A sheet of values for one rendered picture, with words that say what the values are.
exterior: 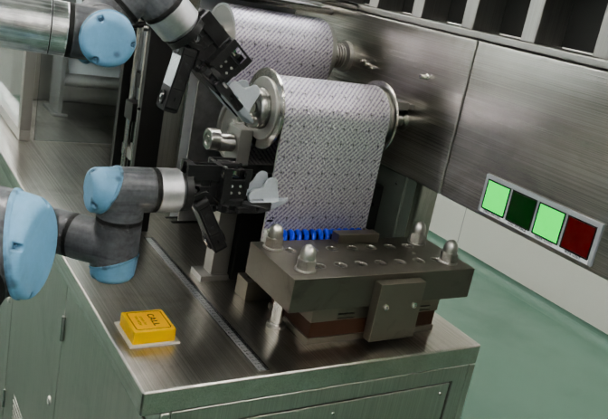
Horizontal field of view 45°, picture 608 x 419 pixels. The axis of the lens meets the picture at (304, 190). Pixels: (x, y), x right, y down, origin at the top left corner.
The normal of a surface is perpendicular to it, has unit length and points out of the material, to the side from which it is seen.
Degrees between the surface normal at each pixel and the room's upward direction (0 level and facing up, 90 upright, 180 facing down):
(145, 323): 0
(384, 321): 90
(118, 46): 90
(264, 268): 90
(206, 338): 0
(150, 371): 0
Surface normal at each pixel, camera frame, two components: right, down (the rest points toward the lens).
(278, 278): -0.84, -0.01
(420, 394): 0.50, 0.33
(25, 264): 0.99, 0.15
